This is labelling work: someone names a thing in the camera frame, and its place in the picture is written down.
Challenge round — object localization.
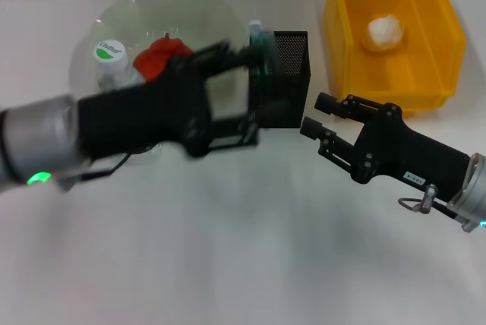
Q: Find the gripper cable with connectors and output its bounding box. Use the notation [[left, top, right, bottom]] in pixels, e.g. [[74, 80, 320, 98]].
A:
[[60, 152, 131, 190], [397, 184, 462, 216]]

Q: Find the mint green utility knife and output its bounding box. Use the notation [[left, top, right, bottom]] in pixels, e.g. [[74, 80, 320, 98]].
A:
[[248, 19, 269, 75]]

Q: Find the pale green wavy glass plate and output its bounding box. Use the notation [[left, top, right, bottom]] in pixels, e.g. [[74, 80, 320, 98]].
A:
[[70, 0, 250, 93]]

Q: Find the right gripper cable with connectors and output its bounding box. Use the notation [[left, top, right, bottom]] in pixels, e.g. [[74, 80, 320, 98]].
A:
[[397, 184, 462, 216]]

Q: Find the black mesh pen holder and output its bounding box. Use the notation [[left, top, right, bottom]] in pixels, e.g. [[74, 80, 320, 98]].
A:
[[248, 30, 312, 129]]

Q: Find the white paper ball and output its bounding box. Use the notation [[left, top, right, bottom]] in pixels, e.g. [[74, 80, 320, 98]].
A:
[[364, 14, 406, 52]]

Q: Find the left gripper cable with connectors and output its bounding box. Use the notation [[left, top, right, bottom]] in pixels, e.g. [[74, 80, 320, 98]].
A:
[[60, 152, 131, 190]]

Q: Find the clear water bottle green label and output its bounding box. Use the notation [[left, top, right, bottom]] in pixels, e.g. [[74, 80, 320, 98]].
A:
[[93, 39, 164, 165]]

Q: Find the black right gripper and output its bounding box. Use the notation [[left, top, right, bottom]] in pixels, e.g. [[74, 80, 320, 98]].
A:
[[300, 92, 472, 200]]

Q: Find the red-orange fruit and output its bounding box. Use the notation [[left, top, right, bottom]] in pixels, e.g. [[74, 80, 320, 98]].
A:
[[134, 32, 193, 84]]

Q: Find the yellow plastic bin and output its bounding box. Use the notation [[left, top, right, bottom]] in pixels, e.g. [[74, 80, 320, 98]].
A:
[[323, 0, 467, 114]]

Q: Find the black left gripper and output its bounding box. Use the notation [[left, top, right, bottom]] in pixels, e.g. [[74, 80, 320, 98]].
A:
[[77, 39, 267, 161]]

